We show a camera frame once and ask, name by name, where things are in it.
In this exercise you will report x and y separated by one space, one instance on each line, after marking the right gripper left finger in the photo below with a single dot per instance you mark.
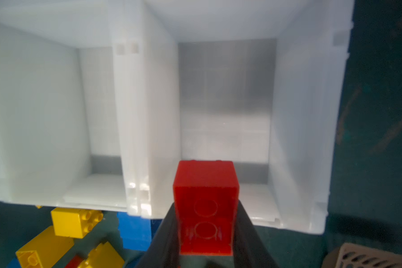
164 249

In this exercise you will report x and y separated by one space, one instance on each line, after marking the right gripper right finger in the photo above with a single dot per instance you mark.
248 249

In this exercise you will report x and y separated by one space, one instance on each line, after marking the blue lego brick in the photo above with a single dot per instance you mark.
136 233

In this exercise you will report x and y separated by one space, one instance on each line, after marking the red lego tall brick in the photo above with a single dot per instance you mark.
206 197

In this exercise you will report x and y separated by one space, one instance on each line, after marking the yellow lego square brick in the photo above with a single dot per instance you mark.
75 223

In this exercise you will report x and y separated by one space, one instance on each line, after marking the small red lego brick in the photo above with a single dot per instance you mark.
74 262

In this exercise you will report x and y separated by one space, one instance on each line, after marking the brown slotted scoop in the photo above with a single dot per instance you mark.
351 255

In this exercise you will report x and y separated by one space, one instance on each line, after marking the right white bin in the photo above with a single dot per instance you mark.
257 83

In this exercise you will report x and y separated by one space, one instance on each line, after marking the white bin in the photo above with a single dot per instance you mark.
65 107
257 83

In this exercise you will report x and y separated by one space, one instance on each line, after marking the middle white bin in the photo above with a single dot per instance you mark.
65 107

